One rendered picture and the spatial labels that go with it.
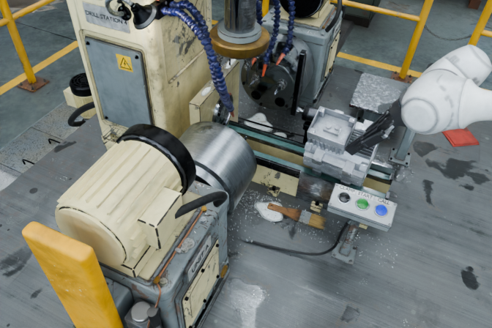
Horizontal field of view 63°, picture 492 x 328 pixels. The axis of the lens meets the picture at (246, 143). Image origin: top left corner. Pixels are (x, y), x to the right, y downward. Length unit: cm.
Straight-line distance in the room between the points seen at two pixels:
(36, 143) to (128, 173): 164
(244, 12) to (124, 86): 45
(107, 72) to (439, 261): 120
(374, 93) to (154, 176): 123
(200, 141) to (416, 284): 77
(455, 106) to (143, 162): 62
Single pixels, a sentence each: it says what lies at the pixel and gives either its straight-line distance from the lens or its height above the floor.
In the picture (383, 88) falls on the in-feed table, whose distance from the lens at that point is 187.
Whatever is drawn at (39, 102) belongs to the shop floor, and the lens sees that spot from 345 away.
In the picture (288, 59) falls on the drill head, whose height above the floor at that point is 115.
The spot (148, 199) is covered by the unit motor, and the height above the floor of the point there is 132.
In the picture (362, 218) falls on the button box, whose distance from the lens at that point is 114.
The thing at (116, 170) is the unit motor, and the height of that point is 136.
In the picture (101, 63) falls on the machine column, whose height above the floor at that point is 122.
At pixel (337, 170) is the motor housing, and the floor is 100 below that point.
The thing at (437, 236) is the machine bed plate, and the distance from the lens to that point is 151.
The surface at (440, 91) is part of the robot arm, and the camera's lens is 89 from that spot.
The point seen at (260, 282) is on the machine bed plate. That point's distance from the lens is 126.
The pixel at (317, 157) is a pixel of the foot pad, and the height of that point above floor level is 103.
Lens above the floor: 191
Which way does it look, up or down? 43 degrees down
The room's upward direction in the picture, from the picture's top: 3 degrees clockwise
